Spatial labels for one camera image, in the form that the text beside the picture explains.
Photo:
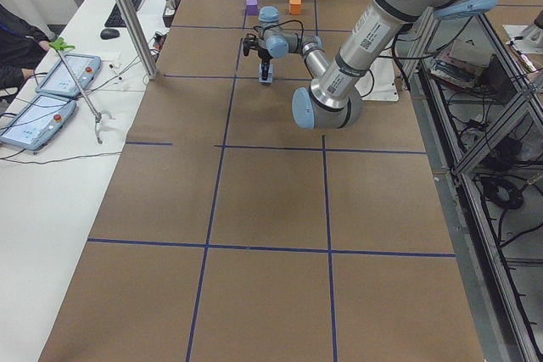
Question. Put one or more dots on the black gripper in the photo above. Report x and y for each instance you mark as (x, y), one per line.
(264, 56)

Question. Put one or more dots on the light blue foam block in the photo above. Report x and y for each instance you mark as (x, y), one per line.
(266, 71)

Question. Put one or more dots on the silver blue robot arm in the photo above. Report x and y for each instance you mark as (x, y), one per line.
(332, 100)

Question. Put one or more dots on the purple foam block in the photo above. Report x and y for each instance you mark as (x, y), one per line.
(252, 7)

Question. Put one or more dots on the orange foam block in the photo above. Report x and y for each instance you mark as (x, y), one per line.
(295, 7)

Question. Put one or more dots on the black computer mouse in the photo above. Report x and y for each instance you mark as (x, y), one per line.
(109, 33)

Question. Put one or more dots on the brown paper table cover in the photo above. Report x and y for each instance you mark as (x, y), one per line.
(228, 233)

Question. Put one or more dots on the lower teach pendant tablet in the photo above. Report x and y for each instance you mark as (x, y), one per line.
(38, 122)

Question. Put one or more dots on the seated person dark jacket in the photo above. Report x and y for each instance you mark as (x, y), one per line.
(23, 47)

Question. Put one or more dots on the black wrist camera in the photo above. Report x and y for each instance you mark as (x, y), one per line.
(250, 43)

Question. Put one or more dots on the aluminium frame post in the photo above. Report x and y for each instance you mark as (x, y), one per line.
(139, 41)

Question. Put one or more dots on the green handled reacher grabber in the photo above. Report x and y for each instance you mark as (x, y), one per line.
(59, 45)

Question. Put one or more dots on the aluminium side rack frame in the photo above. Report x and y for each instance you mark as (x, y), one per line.
(477, 89)

